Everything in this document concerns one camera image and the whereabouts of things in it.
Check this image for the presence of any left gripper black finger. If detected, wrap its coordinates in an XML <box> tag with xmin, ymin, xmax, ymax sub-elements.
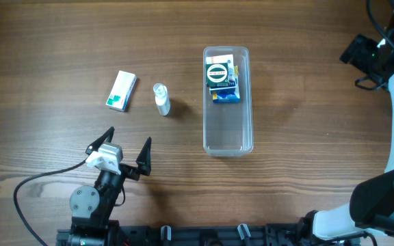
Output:
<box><xmin>86</xmin><ymin>126</ymin><xmax>115</xmax><ymax>155</ymax></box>
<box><xmin>136</xmin><ymin>137</ymin><xmax>152</xmax><ymax>176</ymax></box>

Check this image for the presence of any left black cable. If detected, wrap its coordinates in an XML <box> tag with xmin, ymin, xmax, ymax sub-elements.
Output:
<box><xmin>12</xmin><ymin>159</ymin><xmax>88</xmax><ymax>246</ymax></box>

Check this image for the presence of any white green medicine box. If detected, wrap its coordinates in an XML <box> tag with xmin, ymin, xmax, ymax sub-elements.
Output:
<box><xmin>105</xmin><ymin>70</ymin><xmax>137</xmax><ymax>111</ymax></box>

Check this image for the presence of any white spray bottle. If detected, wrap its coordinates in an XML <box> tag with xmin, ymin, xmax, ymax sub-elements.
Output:
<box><xmin>153</xmin><ymin>83</ymin><xmax>171</xmax><ymax>116</ymax></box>

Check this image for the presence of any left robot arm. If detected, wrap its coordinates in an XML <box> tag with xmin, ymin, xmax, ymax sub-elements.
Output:
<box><xmin>56</xmin><ymin>127</ymin><xmax>152</xmax><ymax>245</ymax></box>

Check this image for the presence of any clear plastic container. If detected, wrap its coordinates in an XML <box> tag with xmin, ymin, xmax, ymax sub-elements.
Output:
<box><xmin>203</xmin><ymin>46</ymin><xmax>253</xmax><ymax>156</ymax></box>

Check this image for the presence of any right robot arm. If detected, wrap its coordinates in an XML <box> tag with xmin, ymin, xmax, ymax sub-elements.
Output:
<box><xmin>290</xmin><ymin>1</ymin><xmax>394</xmax><ymax>245</ymax></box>

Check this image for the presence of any blue VapoDrops box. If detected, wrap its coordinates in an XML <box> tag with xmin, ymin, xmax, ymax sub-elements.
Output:
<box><xmin>212</xmin><ymin>66</ymin><xmax>241</xmax><ymax>103</ymax></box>

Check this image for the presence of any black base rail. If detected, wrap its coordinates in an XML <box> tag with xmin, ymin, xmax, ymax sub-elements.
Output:
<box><xmin>56</xmin><ymin>223</ymin><xmax>318</xmax><ymax>246</ymax></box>

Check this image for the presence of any dark green round-logo box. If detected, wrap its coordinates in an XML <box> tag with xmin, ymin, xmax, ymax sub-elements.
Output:
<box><xmin>205</xmin><ymin>63</ymin><xmax>229</xmax><ymax>87</ymax></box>

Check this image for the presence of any white Hansaplast box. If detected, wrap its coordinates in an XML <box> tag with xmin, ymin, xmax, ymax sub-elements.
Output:
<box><xmin>205</xmin><ymin>54</ymin><xmax>235</xmax><ymax>94</ymax></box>

